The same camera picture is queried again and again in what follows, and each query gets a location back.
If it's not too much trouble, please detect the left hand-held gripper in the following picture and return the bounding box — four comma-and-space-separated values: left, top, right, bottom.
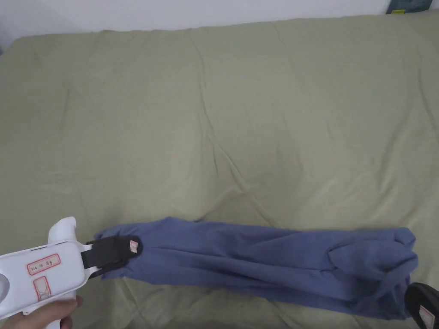
0, 216, 143, 318

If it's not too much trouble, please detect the blue garment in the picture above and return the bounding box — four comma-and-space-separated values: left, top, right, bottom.
93, 215, 420, 321

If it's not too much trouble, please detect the person's left hand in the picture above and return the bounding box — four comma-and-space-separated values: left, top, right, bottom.
0, 295, 84, 329

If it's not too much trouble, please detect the bed with pale green sheet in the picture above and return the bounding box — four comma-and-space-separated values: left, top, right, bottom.
0, 13, 439, 329

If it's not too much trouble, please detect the dark blue bag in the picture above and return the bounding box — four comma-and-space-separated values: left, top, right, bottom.
385, 0, 433, 15

